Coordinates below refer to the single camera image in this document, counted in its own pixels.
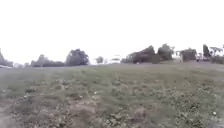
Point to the green grass field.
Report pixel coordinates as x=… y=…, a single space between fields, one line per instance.
x=126 y=90

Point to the row of distant trees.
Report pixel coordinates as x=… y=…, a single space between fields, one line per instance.
x=77 y=58

